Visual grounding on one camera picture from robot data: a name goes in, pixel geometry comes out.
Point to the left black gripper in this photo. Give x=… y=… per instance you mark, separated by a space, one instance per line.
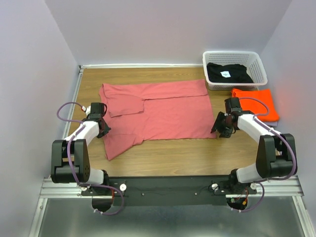
x=107 y=128

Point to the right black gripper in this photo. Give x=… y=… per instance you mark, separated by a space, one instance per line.
x=217 y=124

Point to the pink t shirt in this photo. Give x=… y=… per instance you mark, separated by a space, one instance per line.
x=155 y=111

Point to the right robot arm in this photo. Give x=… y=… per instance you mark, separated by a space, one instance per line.
x=276 y=154

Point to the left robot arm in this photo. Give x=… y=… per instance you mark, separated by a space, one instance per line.
x=69 y=156

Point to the folded orange t shirt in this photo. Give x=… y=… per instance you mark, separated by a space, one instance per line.
x=259 y=102

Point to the black t shirt in basket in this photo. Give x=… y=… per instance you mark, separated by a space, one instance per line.
x=231 y=73

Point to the white plastic laundry basket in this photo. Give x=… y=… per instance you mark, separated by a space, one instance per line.
x=251 y=60

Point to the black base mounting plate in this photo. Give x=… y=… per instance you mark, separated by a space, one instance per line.
x=169 y=190

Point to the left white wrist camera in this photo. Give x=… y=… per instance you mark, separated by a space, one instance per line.
x=87 y=110

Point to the aluminium frame rail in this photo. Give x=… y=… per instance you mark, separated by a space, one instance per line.
x=63 y=212

